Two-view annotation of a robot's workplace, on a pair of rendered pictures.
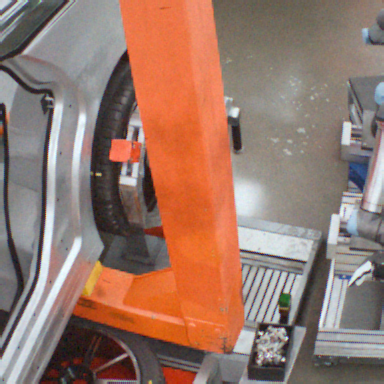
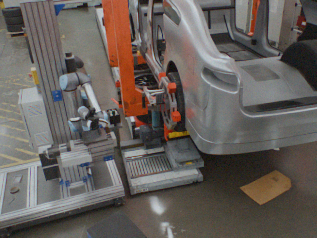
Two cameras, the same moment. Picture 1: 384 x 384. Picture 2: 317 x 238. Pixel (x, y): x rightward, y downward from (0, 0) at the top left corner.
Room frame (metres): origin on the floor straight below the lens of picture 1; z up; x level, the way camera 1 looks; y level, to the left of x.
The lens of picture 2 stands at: (4.39, -1.88, 2.36)
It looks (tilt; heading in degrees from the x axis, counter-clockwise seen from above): 29 degrees down; 142
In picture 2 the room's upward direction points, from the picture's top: 3 degrees counter-clockwise
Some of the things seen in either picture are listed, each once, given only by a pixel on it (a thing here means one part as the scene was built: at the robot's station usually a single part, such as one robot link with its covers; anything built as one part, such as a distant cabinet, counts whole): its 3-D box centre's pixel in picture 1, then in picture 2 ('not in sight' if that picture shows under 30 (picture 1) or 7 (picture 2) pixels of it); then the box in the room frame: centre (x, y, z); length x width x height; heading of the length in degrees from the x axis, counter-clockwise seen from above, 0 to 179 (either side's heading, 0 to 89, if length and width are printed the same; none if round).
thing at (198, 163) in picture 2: not in sight; (182, 154); (2.11, 0.24, 0.13); 0.50 x 0.36 x 0.10; 154
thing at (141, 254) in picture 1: (140, 234); (182, 141); (2.11, 0.24, 0.32); 0.40 x 0.30 x 0.28; 154
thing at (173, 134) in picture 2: not in sight; (179, 133); (2.19, 0.13, 0.51); 0.29 x 0.06 x 0.06; 64
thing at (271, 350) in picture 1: (271, 352); (113, 115); (1.30, -0.19, 0.51); 0.20 x 0.14 x 0.13; 161
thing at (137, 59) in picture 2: not in sight; (132, 54); (-0.16, 1.14, 0.69); 0.52 x 0.17 x 0.35; 64
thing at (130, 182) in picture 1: (160, 152); (167, 103); (2.04, 0.09, 0.85); 0.54 x 0.07 x 0.54; 154
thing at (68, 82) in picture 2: not in sight; (73, 103); (2.00, -0.95, 1.19); 0.15 x 0.12 x 0.55; 84
